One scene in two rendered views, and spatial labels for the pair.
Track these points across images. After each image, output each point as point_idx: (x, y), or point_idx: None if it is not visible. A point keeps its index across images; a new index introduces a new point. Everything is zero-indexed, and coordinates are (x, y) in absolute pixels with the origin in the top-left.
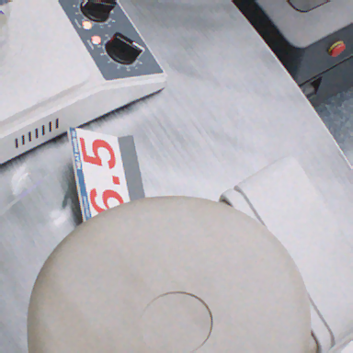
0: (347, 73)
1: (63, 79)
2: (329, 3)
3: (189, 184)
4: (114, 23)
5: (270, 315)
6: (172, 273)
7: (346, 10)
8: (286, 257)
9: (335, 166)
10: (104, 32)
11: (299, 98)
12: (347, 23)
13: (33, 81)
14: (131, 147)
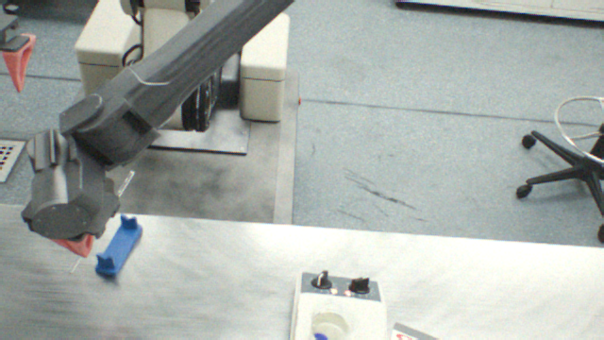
0: None
1: (378, 317)
2: (274, 223)
3: (436, 314)
4: (334, 281)
5: None
6: None
7: (283, 218)
8: None
9: (461, 246)
10: (341, 288)
11: (413, 237)
12: (291, 223)
13: (369, 332)
14: (403, 326)
